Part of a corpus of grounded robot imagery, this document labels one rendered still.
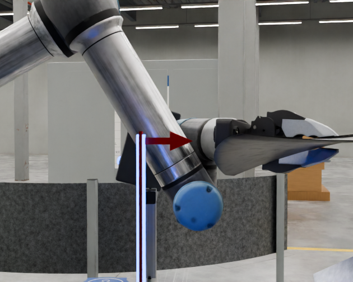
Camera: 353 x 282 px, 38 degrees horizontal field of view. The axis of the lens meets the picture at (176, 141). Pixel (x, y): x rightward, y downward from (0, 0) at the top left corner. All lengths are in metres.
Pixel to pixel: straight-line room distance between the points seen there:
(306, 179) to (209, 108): 2.71
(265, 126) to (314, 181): 7.88
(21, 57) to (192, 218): 0.43
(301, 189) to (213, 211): 7.90
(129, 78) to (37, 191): 1.61
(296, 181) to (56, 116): 3.98
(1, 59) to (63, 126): 6.08
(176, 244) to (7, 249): 0.76
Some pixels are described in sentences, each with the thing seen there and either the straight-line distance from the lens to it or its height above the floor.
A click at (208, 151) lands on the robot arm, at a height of 1.16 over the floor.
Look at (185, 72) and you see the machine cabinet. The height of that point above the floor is 1.89.
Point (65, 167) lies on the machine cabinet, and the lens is 7.04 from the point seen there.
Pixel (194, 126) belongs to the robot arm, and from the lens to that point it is 0.91.
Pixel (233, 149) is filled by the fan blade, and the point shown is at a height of 1.17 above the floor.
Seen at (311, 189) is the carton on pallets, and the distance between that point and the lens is 8.67.
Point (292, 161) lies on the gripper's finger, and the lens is 0.76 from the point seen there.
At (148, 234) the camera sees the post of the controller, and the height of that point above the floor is 0.96.
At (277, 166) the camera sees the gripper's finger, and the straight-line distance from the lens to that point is 0.77.
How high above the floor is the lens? 1.20
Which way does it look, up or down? 2 degrees down
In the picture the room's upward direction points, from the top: straight up
